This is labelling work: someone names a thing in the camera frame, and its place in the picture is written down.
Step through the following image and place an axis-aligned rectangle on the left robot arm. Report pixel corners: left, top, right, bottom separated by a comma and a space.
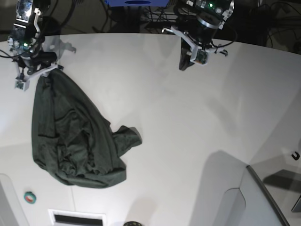
162, 0, 238, 71

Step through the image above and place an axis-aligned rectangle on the grey metal rail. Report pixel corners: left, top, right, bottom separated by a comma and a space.
246, 165, 290, 226

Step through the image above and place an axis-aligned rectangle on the black hook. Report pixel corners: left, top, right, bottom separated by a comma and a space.
291, 152, 301, 161

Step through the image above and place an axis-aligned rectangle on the red green emergency button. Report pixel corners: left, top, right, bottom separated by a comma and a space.
24, 192, 37, 204

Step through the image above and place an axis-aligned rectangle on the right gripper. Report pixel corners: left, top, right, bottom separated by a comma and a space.
14, 50, 63, 79

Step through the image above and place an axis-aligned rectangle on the black round knob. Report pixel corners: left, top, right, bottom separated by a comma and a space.
123, 221, 142, 226

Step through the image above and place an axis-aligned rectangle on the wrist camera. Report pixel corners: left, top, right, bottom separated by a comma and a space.
190, 48, 209, 65
15, 79, 30, 92

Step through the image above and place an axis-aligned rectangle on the blue box with oval hole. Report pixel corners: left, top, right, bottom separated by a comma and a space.
105, 0, 169, 7

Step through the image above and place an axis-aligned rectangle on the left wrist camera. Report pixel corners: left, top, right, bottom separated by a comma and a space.
190, 48, 209, 65

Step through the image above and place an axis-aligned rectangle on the black round stool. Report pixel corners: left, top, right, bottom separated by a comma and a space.
38, 16, 61, 39

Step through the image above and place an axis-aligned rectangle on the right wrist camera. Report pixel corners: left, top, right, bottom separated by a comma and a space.
15, 79, 30, 92

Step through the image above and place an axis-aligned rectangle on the dark green t-shirt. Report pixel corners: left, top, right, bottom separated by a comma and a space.
32, 69, 142, 189

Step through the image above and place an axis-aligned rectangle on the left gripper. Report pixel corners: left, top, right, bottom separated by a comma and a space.
162, 22, 228, 70

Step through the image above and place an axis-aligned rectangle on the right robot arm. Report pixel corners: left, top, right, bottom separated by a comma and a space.
8, 0, 58, 82

